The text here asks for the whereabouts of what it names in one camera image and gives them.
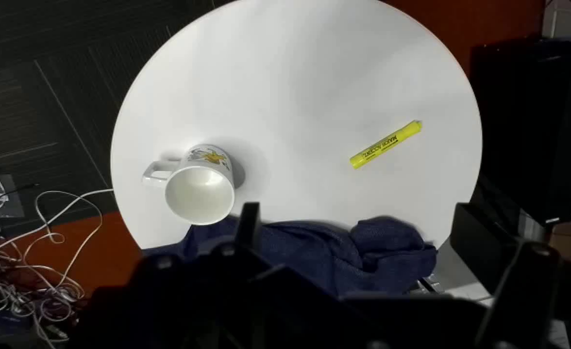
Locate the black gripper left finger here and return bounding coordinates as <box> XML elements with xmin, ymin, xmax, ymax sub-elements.
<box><xmin>234</xmin><ymin>199</ymin><xmax>264</xmax><ymax>255</ymax></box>

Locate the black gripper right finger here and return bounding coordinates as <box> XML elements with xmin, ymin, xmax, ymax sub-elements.
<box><xmin>448</xmin><ymin>199</ymin><xmax>526</xmax><ymax>296</ymax></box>

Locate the white ceramic mug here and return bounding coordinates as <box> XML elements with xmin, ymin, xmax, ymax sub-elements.
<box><xmin>141</xmin><ymin>141</ymin><xmax>246</xmax><ymax>226</ymax></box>

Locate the yellow marker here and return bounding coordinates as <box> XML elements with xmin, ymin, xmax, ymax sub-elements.
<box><xmin>347</xmin><ymin>117</ymin><xmax>425</xmax><ymax>172</ymax></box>

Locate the dark blue cloth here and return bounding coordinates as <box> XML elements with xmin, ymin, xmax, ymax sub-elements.
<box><xmin>143</xmin><ymin>212</ymin><xmax>440</xmax><ymax>300</ymax></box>

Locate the large black box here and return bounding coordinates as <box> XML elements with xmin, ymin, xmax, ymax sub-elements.
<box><xmin>467</xmin><ymin>34</ymin><xmax>571</xmax><ymax>228</ymax></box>

